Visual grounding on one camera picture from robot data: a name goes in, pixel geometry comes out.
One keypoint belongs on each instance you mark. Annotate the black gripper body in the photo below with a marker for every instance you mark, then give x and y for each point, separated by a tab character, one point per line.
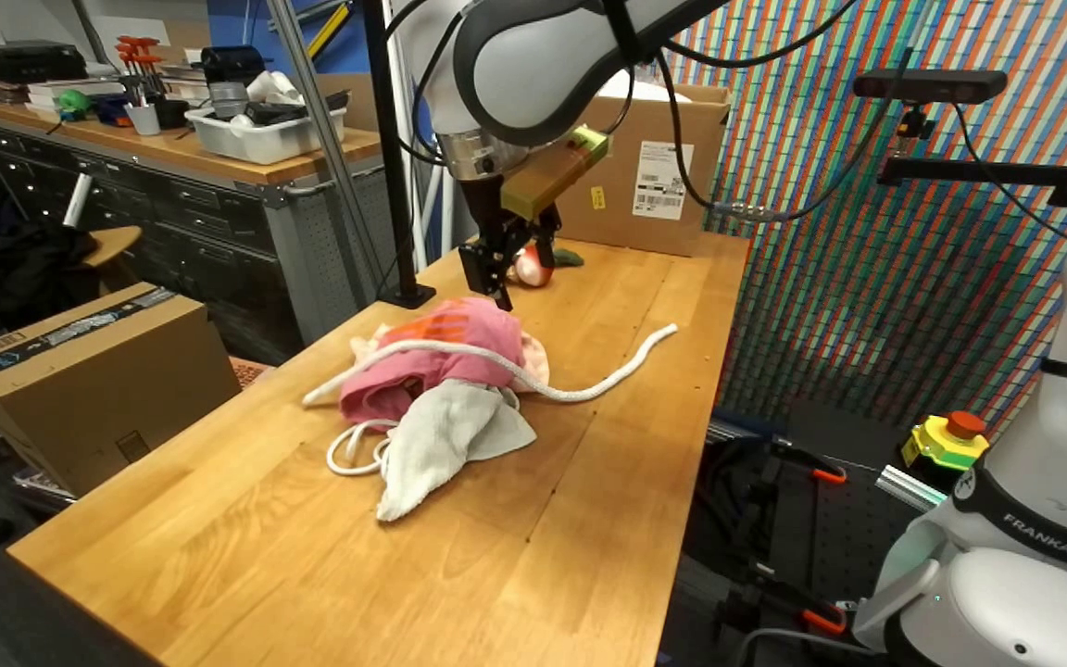
497	240

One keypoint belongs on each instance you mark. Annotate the red green plush tomato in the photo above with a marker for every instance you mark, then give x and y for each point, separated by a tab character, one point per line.
534	267

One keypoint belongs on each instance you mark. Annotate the white towel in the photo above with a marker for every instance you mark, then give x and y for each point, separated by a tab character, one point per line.
437	436

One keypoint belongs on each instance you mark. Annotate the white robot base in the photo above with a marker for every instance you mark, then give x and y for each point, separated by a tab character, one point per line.
983	575

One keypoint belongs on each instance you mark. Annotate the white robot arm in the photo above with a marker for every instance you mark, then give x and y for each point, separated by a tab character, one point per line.
504	80

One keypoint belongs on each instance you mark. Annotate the black vertical pole stand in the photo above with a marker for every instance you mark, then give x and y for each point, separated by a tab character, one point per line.
408	285

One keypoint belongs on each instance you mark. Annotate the large cardboard box on table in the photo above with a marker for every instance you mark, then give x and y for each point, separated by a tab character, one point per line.
660	153

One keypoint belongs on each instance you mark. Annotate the pink cloth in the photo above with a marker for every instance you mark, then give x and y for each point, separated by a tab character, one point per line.
463	337

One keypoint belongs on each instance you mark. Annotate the grey plastic bin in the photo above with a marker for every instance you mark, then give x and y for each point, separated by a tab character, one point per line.
247	143

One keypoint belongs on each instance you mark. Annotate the orange black clamp left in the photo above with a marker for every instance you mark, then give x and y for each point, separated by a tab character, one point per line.
818	470

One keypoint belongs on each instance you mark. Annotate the orange black clamp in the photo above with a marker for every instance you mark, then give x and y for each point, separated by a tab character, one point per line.
818	470
796	605

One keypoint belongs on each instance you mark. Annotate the cardboard box beside table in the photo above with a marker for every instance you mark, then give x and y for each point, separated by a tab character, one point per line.
97	386

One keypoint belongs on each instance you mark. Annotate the yellow emergency stop button box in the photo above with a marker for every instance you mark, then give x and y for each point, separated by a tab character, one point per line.
951	442

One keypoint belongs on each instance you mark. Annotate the orange black clamp right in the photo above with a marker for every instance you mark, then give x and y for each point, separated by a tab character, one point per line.
796	605

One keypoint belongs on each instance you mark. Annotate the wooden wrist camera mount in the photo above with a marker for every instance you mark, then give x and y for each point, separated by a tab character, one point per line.
534	183

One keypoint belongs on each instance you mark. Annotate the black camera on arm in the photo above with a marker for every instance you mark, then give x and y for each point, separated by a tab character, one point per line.
931	85

